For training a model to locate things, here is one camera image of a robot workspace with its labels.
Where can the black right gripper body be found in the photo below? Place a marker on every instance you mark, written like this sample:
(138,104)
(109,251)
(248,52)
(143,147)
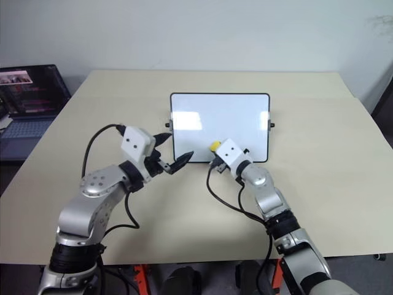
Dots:
(220,166)

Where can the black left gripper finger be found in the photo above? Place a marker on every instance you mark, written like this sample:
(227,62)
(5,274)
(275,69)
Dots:
(181,162)
(160,139)

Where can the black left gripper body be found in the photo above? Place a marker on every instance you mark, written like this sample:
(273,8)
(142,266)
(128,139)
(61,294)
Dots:
(153,164)

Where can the yellow foam whiteboard eraser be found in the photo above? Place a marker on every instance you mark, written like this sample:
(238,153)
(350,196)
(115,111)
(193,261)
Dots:
(215,146)

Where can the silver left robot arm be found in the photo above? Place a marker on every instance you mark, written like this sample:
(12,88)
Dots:
(92,184)

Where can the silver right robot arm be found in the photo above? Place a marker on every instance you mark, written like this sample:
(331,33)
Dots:
(267,196)

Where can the black framed tabletop whiteboard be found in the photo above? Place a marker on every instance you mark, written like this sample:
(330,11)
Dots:
(215,123)

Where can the dark rounded object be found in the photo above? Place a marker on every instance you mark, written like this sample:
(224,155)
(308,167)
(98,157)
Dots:
(182,282)

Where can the open grey laptop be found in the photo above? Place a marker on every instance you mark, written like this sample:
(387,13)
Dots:
(30,92)

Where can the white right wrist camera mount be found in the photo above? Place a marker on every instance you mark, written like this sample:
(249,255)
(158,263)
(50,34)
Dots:
(233,153)

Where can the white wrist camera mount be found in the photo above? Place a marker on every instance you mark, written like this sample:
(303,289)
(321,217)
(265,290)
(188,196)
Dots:
(135,143)
(233,153)

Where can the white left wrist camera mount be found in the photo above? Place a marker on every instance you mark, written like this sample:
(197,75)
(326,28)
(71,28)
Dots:
(135,143)

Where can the orange metal frame leg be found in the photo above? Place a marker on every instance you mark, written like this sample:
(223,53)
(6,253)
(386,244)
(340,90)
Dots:
(141,279)
(277,273)

